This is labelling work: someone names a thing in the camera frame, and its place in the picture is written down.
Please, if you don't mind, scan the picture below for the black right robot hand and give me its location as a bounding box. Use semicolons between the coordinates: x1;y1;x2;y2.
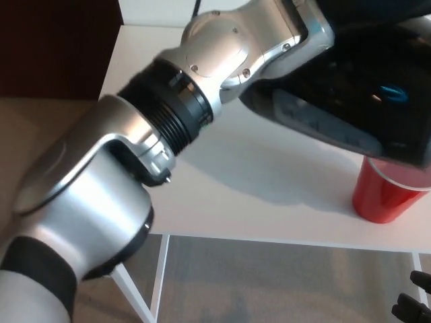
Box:
390;270;431;323

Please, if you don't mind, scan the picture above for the black electric kettle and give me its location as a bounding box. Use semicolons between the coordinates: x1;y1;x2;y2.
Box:
237;0;431;168

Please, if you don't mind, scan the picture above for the red plastic cup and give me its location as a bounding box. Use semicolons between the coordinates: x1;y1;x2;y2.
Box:
352;156;431;223

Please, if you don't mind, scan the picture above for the white table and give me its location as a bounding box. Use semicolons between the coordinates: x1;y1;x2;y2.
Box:
97;23;431;323

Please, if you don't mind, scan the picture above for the dark red-brown cabinet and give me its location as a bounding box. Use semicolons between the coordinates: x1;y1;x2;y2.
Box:
0;0;124;101

